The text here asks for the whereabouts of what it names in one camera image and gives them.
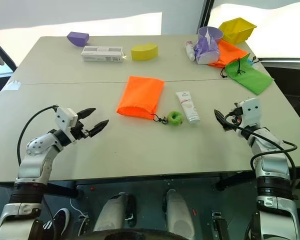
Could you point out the yellow plastic bin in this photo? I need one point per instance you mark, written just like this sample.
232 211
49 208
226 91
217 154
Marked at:
236 31

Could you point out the white cream tube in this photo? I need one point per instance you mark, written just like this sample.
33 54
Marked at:
188 107

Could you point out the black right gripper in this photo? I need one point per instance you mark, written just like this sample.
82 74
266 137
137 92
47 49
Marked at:
233 118

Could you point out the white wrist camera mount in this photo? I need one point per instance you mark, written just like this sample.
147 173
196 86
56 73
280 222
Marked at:
251 110
63 117

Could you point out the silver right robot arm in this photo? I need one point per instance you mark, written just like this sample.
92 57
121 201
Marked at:
272 170

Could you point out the black window post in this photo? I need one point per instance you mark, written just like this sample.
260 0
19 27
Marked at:
204 15

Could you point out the small blue object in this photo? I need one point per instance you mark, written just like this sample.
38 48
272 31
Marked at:
250 61

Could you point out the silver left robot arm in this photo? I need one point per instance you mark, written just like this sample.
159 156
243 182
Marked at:
35 160

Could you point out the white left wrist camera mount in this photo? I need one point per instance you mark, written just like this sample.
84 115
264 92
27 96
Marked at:
63 117

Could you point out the black shoe white stripes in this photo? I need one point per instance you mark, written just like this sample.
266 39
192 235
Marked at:
58 221

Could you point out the white tape patch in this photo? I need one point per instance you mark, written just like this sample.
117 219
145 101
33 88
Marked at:
13 85

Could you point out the small white pink bottle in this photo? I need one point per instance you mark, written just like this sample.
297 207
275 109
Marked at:
190 51

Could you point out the purple plastic cup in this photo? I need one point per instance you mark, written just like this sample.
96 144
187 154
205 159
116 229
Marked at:
210 33

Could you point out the white rectangular carton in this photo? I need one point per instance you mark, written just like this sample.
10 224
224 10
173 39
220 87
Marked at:
101 53

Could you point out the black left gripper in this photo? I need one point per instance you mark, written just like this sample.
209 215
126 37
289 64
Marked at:
78 131

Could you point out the dark door frame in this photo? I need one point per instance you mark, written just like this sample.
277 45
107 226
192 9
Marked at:
3 56

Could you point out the purple foam block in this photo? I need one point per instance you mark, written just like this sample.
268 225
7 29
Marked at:
77 38

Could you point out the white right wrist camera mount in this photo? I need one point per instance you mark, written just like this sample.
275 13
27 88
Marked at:
251 110

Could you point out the yellow curved foam block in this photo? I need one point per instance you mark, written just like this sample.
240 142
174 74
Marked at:
143 52

